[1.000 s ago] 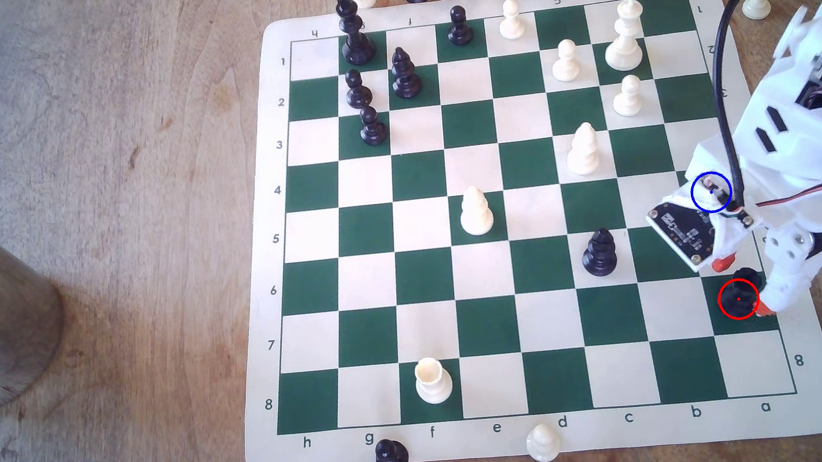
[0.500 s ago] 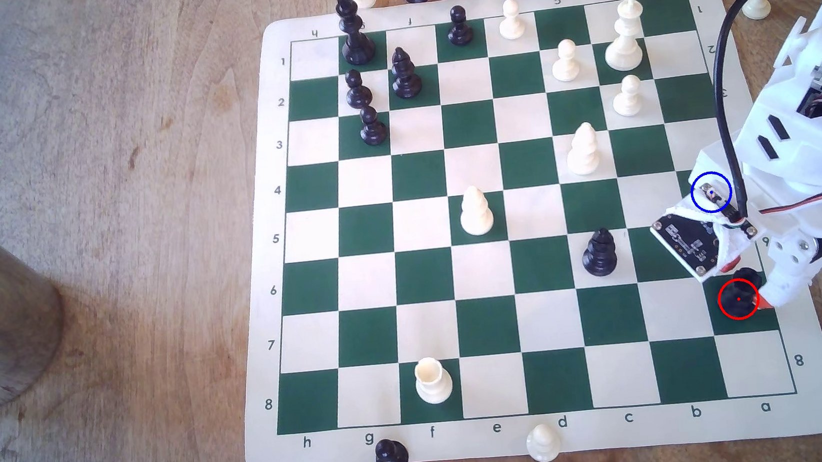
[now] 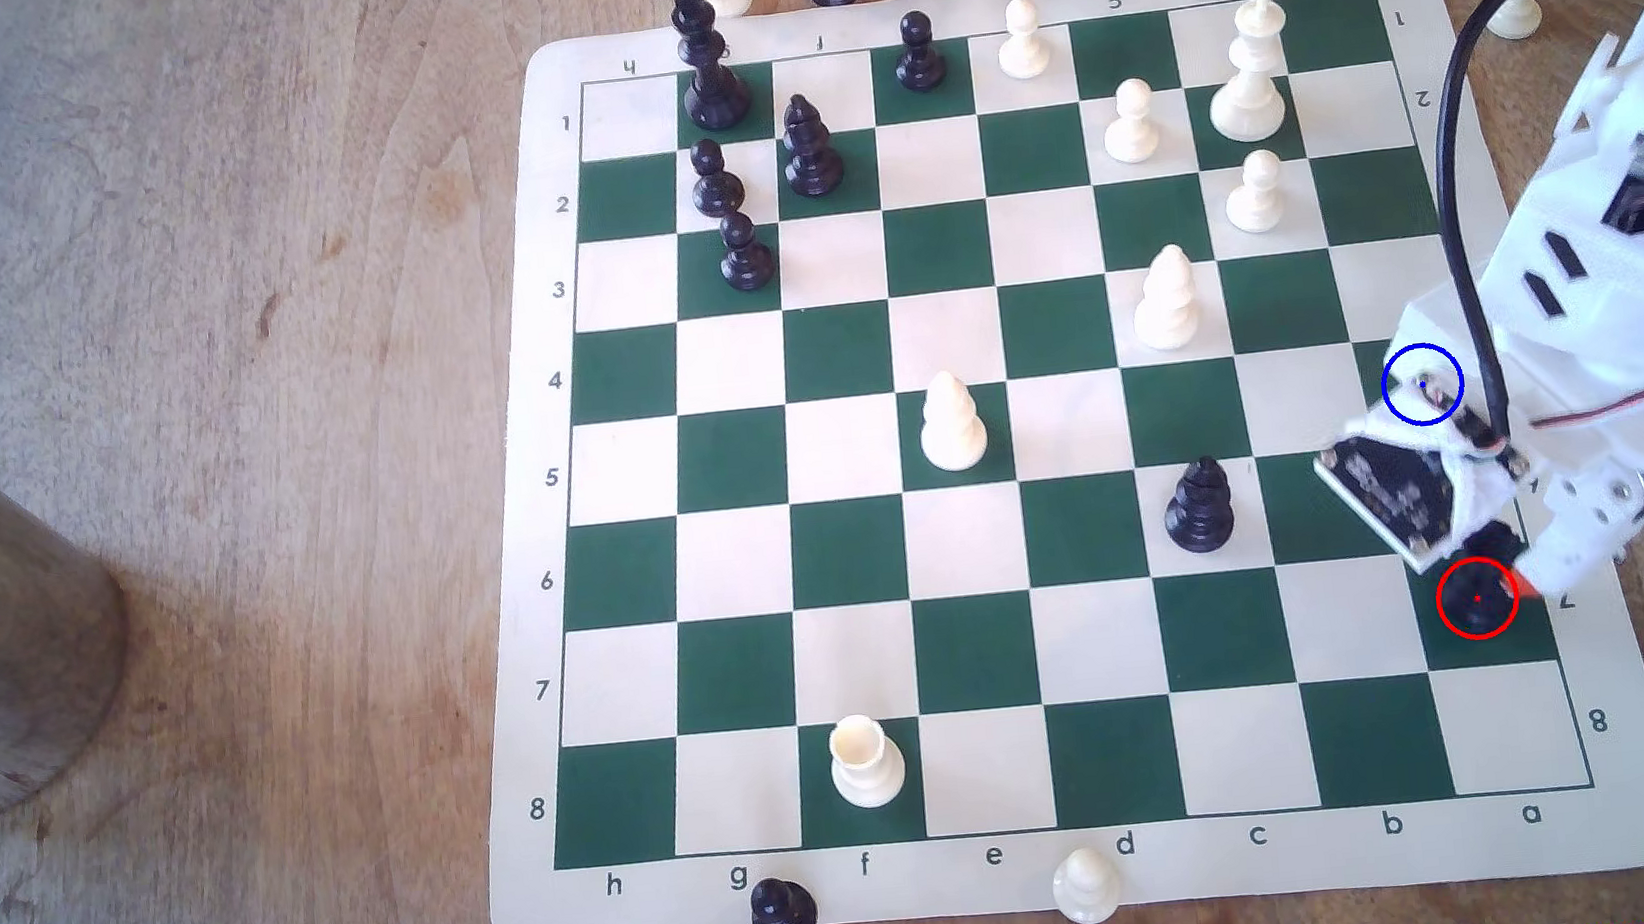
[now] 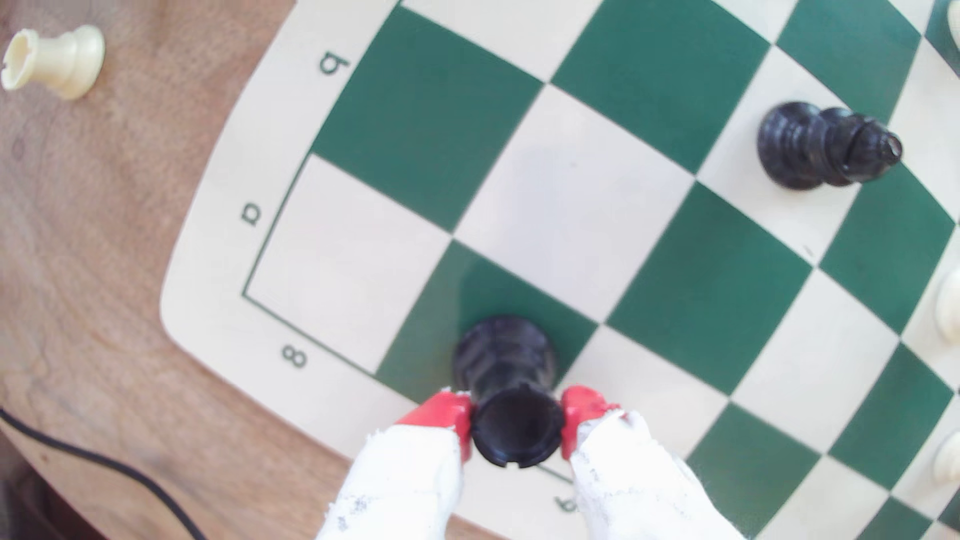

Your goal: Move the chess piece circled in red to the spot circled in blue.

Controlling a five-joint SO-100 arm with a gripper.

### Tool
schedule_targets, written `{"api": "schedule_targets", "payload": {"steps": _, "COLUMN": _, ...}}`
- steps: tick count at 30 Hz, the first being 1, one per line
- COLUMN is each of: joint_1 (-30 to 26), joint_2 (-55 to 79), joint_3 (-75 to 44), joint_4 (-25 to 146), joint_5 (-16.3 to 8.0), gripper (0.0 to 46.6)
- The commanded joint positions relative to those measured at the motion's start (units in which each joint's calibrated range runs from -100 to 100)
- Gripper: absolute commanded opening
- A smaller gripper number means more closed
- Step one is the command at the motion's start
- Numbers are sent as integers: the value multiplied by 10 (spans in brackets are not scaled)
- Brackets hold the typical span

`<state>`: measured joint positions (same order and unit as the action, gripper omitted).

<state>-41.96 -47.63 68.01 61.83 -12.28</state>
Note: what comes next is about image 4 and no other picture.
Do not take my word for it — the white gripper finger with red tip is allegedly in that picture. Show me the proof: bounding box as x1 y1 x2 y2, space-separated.
316 388 474 540
560 385 745 540

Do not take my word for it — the black rook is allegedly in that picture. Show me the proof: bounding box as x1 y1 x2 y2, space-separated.
452 315 565 470

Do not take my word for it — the white rook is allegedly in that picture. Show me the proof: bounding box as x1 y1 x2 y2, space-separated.
1 24 106 102

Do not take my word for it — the white pawn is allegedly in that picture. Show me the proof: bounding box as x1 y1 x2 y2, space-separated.
933 431 960 486

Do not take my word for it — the black bishop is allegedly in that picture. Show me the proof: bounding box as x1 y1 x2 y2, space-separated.
756 101 904 191

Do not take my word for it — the black cable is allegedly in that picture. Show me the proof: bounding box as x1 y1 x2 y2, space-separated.
0 407 209 540

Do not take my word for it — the green white chess mat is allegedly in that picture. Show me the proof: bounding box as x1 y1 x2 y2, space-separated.
159 0 960 540

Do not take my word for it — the white bishop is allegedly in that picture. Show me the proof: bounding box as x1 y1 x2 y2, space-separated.
935 270 960 346

